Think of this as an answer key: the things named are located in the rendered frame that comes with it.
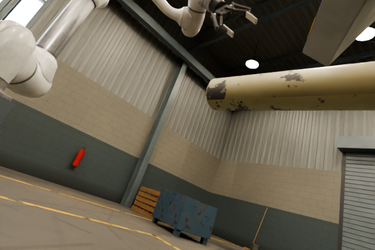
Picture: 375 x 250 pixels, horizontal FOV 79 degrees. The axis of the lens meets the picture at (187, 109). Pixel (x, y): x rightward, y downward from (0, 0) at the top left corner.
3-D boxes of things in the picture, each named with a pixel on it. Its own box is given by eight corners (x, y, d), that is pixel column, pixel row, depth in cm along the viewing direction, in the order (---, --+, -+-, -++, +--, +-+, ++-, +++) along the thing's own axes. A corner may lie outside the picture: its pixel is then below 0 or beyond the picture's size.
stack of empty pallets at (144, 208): (129, 208, 683) (139, 184, 711) (152, 215, 732) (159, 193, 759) (153, 219, 590) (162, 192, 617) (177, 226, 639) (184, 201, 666)
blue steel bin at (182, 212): (150, 221, 518) (161, 189, 546) (178, 230, 549) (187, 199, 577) (174, 236, 416) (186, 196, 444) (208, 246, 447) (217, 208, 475)
